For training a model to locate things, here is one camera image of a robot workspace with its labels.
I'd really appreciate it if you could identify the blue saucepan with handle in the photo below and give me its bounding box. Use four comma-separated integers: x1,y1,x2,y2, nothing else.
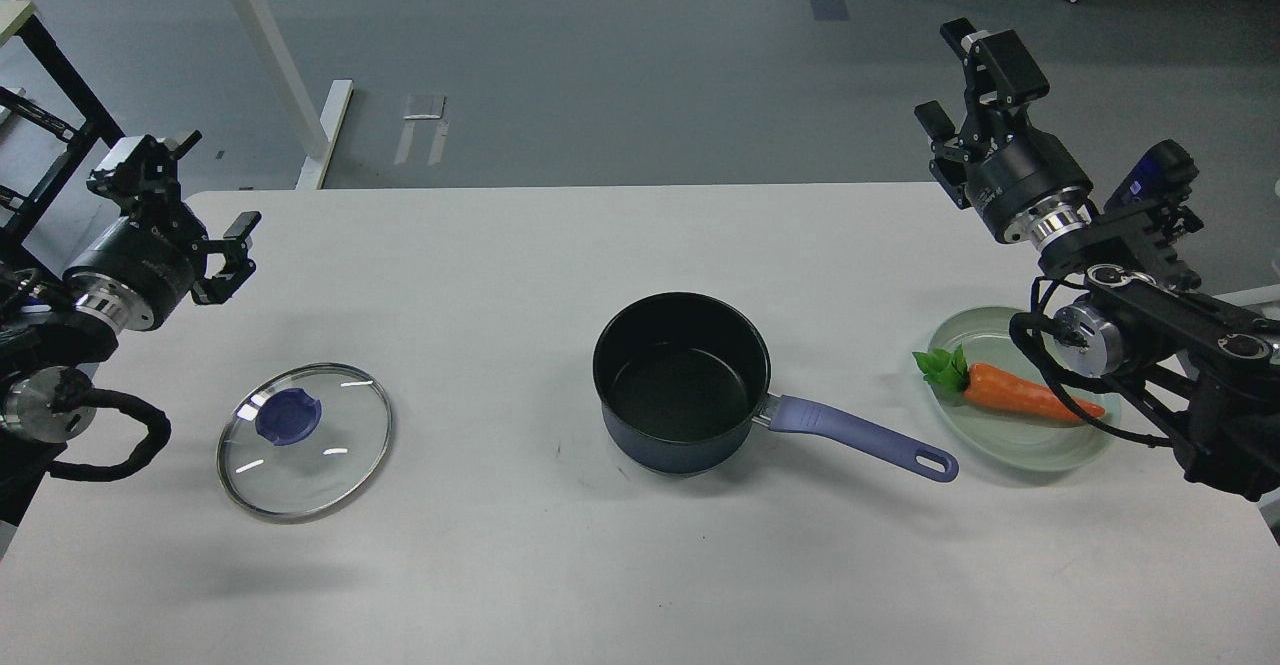
591,292,959,483

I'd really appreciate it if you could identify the translucent green plate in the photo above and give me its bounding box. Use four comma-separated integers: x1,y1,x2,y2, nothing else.
911,306,1114,473

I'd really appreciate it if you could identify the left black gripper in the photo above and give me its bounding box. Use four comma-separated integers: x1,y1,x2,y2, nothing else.
63,129,262,334

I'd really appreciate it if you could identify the glass lid blue knob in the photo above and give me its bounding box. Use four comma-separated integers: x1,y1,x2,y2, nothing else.
216,361,396,523

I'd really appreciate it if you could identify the black metal rack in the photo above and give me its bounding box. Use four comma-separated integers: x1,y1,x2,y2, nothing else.
3,0,127,299

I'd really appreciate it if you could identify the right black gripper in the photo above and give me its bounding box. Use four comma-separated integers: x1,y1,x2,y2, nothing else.
914,18,1093,244

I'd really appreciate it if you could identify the orange toy carrot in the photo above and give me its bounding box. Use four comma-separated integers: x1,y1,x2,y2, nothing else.
911,347,1106,425

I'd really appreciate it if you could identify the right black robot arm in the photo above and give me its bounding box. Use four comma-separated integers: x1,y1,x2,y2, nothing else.
915,18,1279,503

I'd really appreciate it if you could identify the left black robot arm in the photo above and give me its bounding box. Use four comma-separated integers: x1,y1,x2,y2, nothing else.
1,130,260,536

